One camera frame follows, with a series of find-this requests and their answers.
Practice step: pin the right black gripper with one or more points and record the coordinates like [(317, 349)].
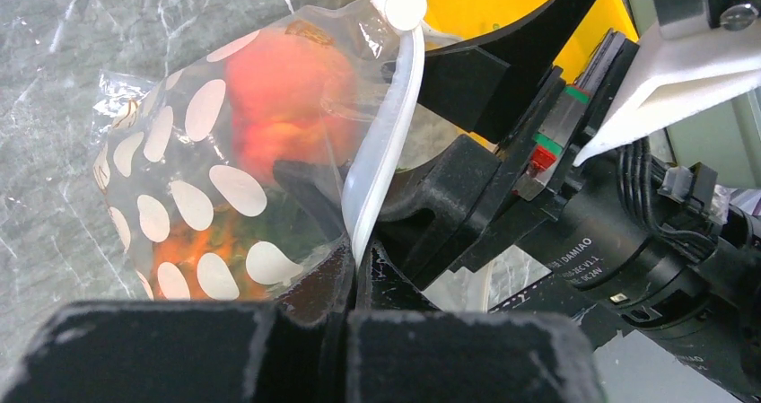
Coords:
[(483, 85)]

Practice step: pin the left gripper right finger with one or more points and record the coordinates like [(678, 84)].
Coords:
[(401, 348)]

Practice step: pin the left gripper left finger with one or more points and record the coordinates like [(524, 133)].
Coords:
[(285, 350)]

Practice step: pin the toy peach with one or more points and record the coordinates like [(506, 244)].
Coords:
[(292, 94)]

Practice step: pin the clear dotted zip top bag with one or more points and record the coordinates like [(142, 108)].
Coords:
[(165, 148)]

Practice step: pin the orange toy pineapple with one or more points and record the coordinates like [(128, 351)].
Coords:
[(238, 257)]

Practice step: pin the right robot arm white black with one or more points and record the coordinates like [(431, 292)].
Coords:
[(624, 231)]

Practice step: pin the yellow plastic tray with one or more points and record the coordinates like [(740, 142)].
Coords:
[(458, 20)]

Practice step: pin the clear plastic storage box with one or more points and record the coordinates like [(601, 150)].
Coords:
[(726, 135)]

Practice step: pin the black base frame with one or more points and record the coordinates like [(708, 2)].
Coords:
[(553, 294)]

